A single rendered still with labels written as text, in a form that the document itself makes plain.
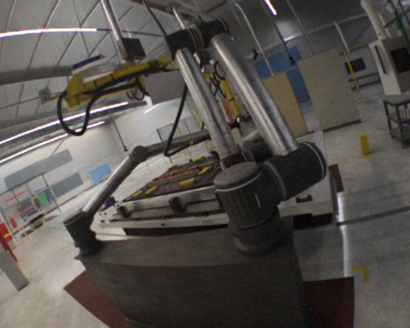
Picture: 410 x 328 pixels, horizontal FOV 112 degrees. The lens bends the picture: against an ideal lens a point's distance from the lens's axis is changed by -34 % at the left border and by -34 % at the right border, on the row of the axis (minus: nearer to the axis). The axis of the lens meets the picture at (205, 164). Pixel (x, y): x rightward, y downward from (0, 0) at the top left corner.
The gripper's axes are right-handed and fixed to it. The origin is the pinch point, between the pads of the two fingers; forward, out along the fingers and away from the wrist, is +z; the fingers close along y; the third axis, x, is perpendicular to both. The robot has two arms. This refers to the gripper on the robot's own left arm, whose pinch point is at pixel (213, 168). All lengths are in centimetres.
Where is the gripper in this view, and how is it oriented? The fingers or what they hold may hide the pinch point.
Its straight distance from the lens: 208.1
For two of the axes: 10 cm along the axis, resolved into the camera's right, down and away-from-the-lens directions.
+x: -7.2, -4.2, -5.5
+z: -2.5, 9.0, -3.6
